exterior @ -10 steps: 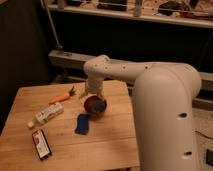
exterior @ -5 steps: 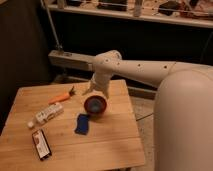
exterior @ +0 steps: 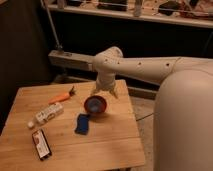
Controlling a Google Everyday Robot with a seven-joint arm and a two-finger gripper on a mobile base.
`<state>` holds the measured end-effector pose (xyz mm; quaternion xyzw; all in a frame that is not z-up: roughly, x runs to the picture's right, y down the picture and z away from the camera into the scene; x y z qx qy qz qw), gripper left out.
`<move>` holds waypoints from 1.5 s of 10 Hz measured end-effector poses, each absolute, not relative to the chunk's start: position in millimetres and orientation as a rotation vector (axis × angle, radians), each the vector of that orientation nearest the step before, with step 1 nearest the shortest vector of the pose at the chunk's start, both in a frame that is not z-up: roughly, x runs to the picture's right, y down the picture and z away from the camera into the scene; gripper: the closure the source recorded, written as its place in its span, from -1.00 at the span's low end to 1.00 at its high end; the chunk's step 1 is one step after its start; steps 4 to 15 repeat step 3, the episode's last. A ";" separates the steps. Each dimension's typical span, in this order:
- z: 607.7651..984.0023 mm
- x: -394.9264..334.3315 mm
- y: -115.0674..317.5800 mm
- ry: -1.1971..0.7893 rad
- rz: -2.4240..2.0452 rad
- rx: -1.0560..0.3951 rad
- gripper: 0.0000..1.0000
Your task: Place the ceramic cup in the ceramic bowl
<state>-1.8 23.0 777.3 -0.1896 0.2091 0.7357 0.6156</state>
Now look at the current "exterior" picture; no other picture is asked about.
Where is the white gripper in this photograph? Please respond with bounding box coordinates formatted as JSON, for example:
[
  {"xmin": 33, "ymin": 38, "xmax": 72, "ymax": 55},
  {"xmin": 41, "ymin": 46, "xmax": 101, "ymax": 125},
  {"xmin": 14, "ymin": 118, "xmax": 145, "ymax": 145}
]
[{"xmin": 90, "ymin": 72, "xmax": 118, "ymax": 99}]

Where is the blue ceramic cup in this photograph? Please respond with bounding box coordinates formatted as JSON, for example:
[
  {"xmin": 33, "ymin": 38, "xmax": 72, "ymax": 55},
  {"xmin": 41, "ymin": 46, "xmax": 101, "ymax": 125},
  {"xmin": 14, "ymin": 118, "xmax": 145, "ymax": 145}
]
[{"xmin": 89, "ymin": 102, "xmax": 101, "ymax": 113}]

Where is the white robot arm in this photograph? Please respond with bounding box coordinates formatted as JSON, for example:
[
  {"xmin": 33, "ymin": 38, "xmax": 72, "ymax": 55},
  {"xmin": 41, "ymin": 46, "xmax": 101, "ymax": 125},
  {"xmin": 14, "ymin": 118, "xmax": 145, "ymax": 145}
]
[{"xmin": 92, "ymin": 47, "xmax": 213, "ymax": 171}]

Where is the red ceramic bowl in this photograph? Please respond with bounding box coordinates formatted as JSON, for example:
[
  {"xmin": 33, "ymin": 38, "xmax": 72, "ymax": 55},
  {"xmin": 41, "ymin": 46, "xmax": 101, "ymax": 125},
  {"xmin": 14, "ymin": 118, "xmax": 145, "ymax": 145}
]
[{"xmin": 84, "ymin": 95, "xmax": 107, "ymax": 114}]

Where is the blue sponge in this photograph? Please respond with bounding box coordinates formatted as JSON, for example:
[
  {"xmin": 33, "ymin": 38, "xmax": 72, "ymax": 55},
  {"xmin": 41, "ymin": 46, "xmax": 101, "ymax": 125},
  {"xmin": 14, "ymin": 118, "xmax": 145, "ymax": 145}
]
[{"xmin": 75, "ymin": 114, "xmax": 89, "ymax": 135}]

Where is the orange toy carrot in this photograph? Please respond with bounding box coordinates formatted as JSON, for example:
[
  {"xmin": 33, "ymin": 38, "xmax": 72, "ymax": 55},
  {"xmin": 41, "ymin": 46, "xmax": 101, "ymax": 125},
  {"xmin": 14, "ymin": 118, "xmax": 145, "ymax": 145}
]
[{"xmin": 49, "ymin": 88, "xmax": 75, "ymax": 104}]

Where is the white baseboard ledge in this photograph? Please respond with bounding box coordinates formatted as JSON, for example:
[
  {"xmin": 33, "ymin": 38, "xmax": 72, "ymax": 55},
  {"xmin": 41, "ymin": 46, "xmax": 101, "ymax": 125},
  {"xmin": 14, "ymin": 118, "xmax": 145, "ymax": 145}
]
[{"xmin": 48, "ymin": 50, "xmax": 158, "ymax": 100}]

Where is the wooden table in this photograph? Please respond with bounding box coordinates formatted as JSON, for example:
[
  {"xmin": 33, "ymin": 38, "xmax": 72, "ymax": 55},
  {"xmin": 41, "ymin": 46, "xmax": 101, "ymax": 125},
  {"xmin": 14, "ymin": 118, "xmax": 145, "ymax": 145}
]
[{"xmin": 0, "ymin": 80, "xmax": 145, "ymax": 171}]

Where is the metal lamp pole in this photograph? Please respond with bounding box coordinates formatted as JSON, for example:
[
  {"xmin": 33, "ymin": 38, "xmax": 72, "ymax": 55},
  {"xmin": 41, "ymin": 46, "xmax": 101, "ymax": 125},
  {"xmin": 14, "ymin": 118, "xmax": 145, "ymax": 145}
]
[{"xmin": 41, "ymin": 0, "xmax": 63, "ymax": 51}]

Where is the black red white box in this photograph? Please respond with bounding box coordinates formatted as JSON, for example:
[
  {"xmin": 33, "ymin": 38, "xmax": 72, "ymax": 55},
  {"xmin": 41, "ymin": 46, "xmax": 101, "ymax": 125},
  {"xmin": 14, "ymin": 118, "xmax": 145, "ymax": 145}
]
[{"xmin": 32, "ymin": 129, "xmax": 52, "ymax": 161}]

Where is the cluttered white shelf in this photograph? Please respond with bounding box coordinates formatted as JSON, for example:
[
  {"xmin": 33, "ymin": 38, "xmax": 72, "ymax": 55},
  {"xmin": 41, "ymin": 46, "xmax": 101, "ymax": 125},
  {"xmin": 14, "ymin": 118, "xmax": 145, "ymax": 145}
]
[{"xmin": 40, "ymin": 0, "xmax": 213, "ymax": 29}]

